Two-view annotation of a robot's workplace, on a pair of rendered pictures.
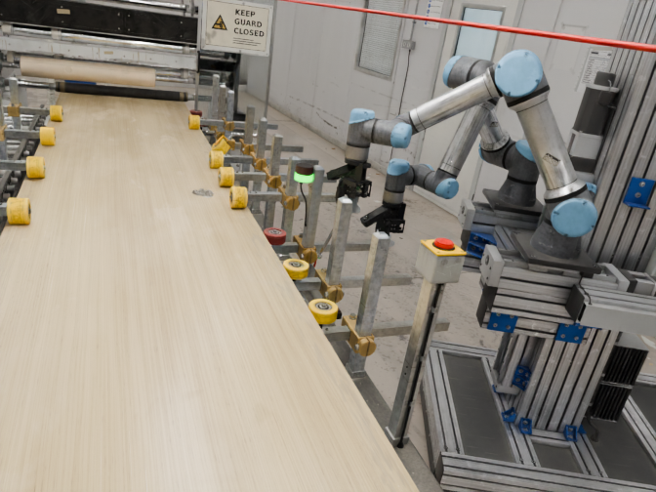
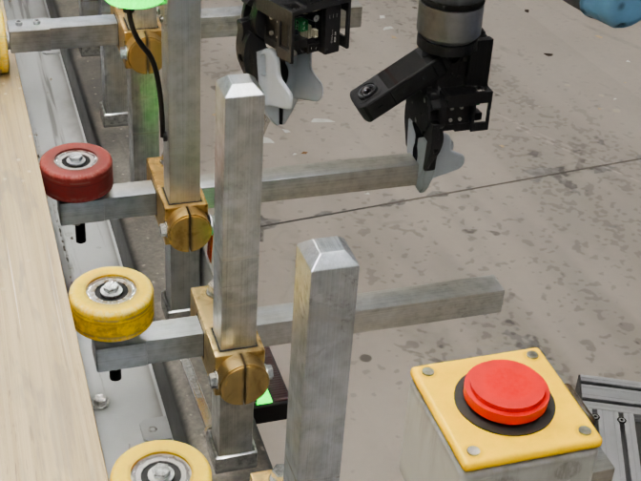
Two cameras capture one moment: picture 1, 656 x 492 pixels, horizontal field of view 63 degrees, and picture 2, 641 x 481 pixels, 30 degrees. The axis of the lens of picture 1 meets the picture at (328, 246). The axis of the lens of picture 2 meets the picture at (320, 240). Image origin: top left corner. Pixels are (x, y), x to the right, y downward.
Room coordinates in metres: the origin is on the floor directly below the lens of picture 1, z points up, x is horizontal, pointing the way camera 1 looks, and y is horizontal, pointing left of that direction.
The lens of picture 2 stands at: (0.60, -0.18, 1.60)
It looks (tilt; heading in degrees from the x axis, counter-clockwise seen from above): 34 degrees down; 4
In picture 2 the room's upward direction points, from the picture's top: 4 degrees clockwise
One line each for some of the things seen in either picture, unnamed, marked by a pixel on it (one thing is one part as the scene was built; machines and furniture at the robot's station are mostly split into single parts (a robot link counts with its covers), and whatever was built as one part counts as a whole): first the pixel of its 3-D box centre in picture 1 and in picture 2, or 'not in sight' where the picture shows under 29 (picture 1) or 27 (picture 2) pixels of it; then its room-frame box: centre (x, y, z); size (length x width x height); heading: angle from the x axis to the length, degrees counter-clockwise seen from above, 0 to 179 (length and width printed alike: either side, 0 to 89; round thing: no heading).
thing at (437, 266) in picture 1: (439, 263); (493, 459); (1.03, -0.24, 1.18); 0.07 x 0.07 x 0.08; 24
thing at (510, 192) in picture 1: (518, 188); not in sight; (2.11, -0.72, 1.09); 0.15 x 0.15 x 0.10
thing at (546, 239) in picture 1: (558, 234); not in sight; (1.61, -0.72, 1.09); 0.15 x 0.15 x 0.10
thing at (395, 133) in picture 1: (392, 133); not in sight; (1.67, -0.15, 1.31); 0.11 x 0.11 x 0.08; 73
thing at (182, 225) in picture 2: (304, 249); (175, 202); (1.75, 0.08, 0.85); 0.13 x 0.06 x 0.05; 24
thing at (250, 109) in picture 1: (247, 153); not in sight; (2.64, 0.47, 0.92); 0.03 x 0.03 x 0.48; 24
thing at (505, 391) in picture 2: (443, 245); (505, 397); (1.03, -0.24, 1.22); 0.04 x 0.04 x 0.02
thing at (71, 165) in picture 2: (273, 245); (78, 198); (1.72, 0.19, 0.85); 0.08 x 0.08 x 0.11
